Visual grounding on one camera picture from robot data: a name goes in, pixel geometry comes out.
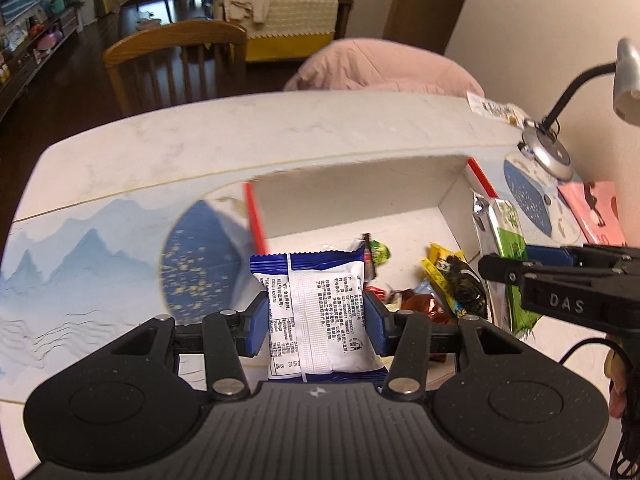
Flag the black snack packet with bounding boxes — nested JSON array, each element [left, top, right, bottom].
[[440, 255, 489, 319]]

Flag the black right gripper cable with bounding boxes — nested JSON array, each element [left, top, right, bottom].
[[557, 337, 640, 478]]

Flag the white printed packet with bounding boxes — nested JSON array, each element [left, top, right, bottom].
[[466, 91, 526, 128]]

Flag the pink kettle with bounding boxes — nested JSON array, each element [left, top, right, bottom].
[[35, 27, 64, 52]]

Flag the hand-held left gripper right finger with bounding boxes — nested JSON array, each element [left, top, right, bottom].
[[363, 291, 538, 403]]

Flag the red cardboard box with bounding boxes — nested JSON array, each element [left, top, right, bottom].
[[243, 155, 546, 376]]

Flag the green and white candy packet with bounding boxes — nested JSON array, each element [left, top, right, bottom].
[[361, 232, 392, 267]]

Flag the person's right hand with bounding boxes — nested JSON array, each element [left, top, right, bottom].
[[605, 347, 629, 418]]

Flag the green foil snack packet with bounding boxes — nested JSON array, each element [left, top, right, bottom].
[[472, 197, 543, 339]]

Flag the silver desk lamp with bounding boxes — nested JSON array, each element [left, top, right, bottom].
[[517, 37, 640, 183]]

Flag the wooden chair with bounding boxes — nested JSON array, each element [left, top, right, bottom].
[[103, 20, 248, 116]]

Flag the pink cloth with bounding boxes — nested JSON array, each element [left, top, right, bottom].
[[284, 37, 486, 99]]

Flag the blue printed table mat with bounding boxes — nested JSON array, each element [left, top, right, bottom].
[[0, 152, 626, 401]]

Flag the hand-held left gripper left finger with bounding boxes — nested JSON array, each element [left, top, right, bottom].
[[107, 290, 271, 403]]

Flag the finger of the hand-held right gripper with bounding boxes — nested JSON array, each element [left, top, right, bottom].
[[477, 254, 630, 287], [525, 244, 640, 267]]

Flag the white crochet blanket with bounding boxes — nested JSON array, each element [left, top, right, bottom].
[[220, 0, 340, 41]]

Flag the pink notebook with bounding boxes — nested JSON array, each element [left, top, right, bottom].
[[556, 181, 628, 247]]

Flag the sofa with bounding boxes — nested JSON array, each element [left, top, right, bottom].
[[215, 0, 366, 63]]

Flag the wooden television cabinet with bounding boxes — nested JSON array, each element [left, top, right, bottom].
[[0, 7, 83, 121]]

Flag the wooden door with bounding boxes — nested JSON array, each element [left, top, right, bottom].
[[382, 0, 481, 56]]

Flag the white and blue snack packet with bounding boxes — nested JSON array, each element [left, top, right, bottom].
[[250, 250, 388, 381]]

